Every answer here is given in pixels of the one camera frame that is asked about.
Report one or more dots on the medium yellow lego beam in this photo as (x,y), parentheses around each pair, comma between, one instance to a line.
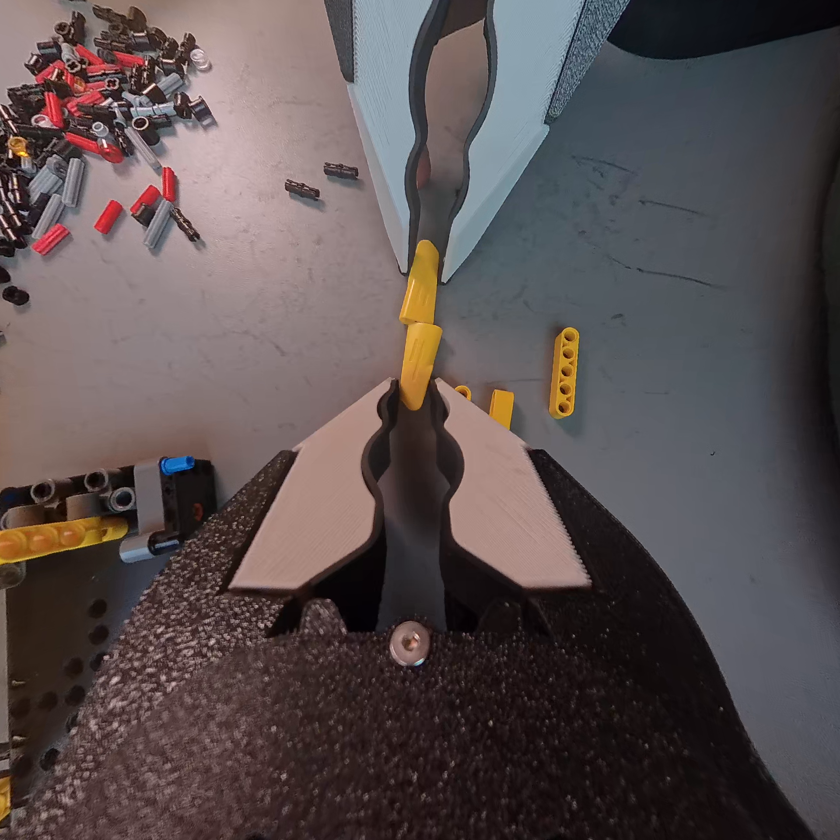
(565,374)

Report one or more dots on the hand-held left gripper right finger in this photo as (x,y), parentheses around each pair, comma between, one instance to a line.
(518,518)

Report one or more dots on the person's right hand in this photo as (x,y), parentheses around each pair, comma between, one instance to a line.
(453,98)

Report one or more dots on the pile of small lego pins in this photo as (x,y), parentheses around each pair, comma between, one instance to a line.
(85,111)

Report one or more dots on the yellow lego connector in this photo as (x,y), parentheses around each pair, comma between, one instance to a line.
(420,361)
(420,289)

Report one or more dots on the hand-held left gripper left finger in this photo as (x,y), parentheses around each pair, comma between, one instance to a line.
(315,518)

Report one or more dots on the black and yellow lego model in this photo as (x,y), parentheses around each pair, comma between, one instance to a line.
(65,590)

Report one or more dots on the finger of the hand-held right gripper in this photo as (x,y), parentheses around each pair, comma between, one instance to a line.
(525,79)
(384,79)

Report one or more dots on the black mesh pad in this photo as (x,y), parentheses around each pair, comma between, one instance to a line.
(722,26)

